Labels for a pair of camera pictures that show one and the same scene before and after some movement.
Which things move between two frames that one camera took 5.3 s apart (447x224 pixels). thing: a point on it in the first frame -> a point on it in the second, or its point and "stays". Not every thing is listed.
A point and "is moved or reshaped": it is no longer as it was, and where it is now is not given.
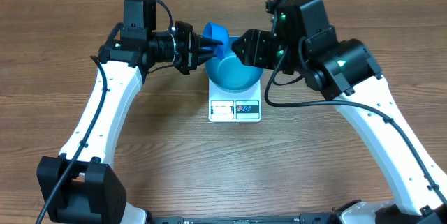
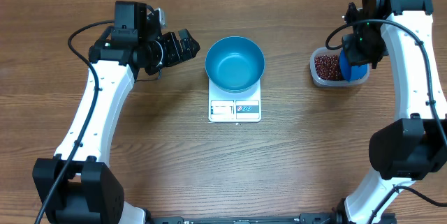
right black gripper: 265,48 -> 351,48
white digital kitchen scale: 242,107 stays
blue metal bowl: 230,75 stays
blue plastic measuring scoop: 218,33 is moved or reshaped
